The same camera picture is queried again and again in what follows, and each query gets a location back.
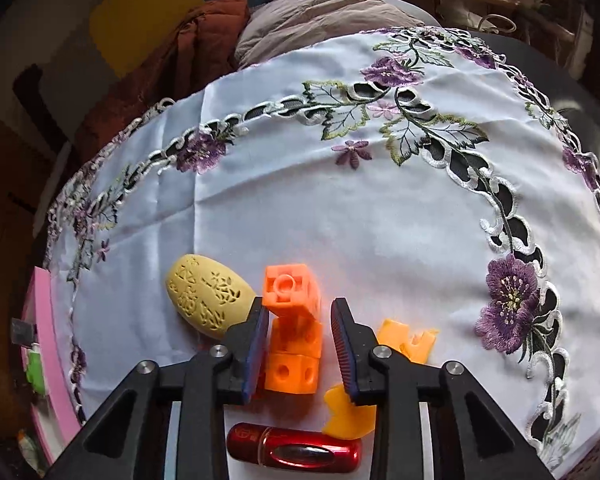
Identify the white wire stand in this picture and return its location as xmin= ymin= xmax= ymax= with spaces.
xmin=477 ymin=12 xmax=518 ymax=36

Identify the yellow perforated oval case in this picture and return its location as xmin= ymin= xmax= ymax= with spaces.
xmin=165 ymin=254 xmax=258 ymax=339

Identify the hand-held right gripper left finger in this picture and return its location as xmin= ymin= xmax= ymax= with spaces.
xmin=45 ymin=296 xmax=272 ymax=480

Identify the embroidered white floral tablecloth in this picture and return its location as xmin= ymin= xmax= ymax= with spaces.
xmin=42 ymin=25 xmax=600 ymax=480

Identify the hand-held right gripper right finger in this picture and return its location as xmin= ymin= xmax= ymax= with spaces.
xmin=330 ymin=296 xmax=556 ymax=480

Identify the red metallic flash drive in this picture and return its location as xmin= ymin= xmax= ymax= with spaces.
xmin=226 ymin=422 xmax=363 ymax=475

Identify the beige pillow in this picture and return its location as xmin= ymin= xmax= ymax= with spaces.
xmin=232 ymin=0 xmax=431 ymax=68

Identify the small dark item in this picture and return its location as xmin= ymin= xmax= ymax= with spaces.
xmin=11 ymin=317 xmax=37 ymax=348

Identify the yellow curved plastic piece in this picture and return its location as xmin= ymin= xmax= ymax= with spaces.
xmin=322 ymin=316 xmax=440 ymax=442

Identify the orange linked cube toy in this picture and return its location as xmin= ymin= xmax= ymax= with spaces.
xmin=261 ymin=262 xmax=325 ymax=393

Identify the rust red quilted blanket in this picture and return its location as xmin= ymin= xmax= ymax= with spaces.
xmin=75 ymin=0 xmax=251 ymax=161

